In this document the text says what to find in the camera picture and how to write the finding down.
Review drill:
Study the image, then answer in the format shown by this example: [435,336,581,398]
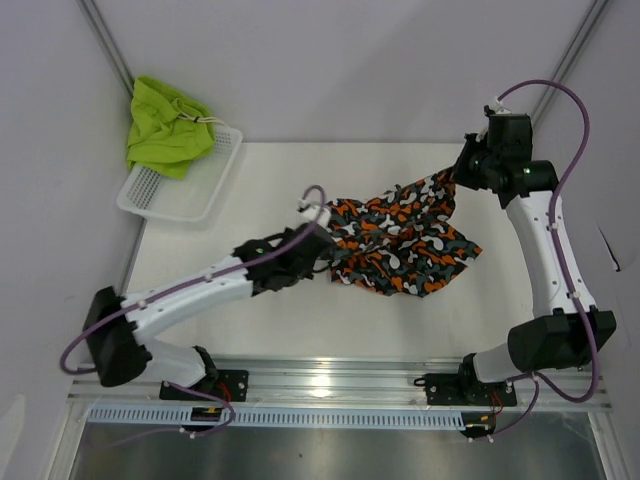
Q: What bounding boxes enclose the orange camouflage shorts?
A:
[327,168,483,298]

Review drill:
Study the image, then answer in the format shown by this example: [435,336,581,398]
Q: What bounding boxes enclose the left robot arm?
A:
[84,223,335,400]

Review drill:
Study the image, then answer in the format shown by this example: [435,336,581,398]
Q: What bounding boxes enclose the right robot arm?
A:
[452,107,617,404]

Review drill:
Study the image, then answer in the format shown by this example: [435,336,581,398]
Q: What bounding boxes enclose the lime green shorts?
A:
[126,76,215,180]

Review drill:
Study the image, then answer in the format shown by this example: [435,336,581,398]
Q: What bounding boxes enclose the white plastic basket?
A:
[116,126,243,223]

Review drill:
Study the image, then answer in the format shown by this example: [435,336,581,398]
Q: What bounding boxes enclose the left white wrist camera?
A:
[297,199,331,228]

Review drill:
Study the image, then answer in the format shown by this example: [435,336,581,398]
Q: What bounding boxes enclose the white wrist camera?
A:
[297,199,331,228]
[476,97,512,142]

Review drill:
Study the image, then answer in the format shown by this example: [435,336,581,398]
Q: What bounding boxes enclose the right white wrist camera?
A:
[476,97,512,142]

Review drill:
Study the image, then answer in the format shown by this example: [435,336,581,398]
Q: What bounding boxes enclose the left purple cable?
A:
[59,185,329,441]

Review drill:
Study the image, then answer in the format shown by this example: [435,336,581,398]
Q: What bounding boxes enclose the purple cable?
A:
[59,185,329,441]
[464,79,601,444]

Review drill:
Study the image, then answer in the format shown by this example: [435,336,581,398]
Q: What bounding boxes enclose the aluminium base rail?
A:
[67,356,613,413]

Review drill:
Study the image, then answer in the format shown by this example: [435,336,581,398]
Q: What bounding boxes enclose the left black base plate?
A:
[159,370,249,402]

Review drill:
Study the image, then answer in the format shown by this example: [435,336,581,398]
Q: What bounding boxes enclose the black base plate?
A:
[159,370,249,402]
[413,373,517,407]

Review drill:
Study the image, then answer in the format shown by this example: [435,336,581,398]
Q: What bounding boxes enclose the right aluminium corner post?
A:
[531,0,615,126]

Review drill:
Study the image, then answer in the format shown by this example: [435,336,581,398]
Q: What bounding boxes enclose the aluminium corner post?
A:
[531,0,615,126]
[76,0,134,99]

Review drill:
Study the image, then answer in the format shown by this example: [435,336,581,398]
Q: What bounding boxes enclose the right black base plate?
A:
[413,373,517,407]

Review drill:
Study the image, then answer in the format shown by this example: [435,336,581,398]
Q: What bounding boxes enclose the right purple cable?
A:
[464,79,601,444]

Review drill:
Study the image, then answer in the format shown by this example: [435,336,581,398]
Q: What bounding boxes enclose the white slotted cable duct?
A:
[88,404,465,431]

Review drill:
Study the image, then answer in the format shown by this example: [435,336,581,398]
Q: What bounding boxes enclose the left aluminium corner post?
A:
[76,0,134,99]

